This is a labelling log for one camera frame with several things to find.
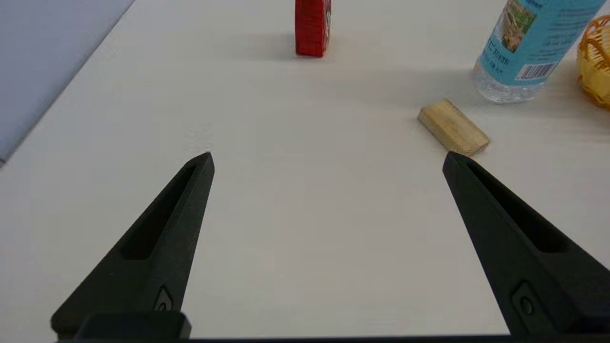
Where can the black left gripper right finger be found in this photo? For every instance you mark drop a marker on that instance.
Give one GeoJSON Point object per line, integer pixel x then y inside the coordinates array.
{"type": "Point", "coordinates": [524, 257]}

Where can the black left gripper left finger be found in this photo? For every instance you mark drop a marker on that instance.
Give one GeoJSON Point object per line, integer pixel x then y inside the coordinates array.
{"type": "Point", "coordinates": [157, 247]}

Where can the clear bottle with blue label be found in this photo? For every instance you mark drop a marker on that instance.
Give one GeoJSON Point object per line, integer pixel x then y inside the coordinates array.
{"type": "Point", "coordinates": [533, 43]}

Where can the small wooden block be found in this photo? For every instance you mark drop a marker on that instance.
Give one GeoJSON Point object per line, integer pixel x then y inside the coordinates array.
{"type": "Point", "coordinates": [452, 127]}

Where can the yellow woven basket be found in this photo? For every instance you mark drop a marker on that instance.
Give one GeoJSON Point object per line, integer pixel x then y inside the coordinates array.
{"type": "Point", "coordinates": [595, 66]}

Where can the red drink carton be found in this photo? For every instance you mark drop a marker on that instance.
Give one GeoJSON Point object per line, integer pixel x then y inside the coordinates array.
{"type": "Point", "coordinates": [312, 28]}

